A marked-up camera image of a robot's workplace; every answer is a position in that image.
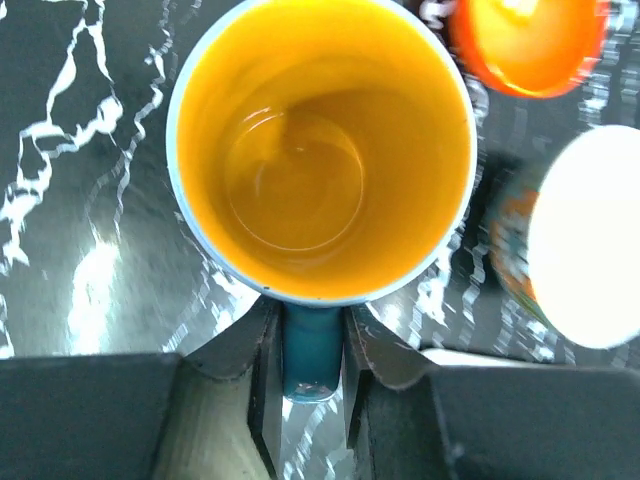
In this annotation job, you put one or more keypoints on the white ceramic bowl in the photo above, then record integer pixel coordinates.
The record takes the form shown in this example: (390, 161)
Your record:
(564, 238)

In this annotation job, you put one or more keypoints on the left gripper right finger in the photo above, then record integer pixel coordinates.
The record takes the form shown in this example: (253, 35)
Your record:
(408, 417)

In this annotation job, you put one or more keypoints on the blue mug yellow inside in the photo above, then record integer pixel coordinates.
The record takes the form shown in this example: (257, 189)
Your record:
(323, 153)

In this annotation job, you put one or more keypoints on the orange red bowl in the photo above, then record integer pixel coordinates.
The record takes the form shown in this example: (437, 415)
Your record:
(535, 49)

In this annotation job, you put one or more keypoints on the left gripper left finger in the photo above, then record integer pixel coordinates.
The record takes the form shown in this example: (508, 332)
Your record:
(212, 414)

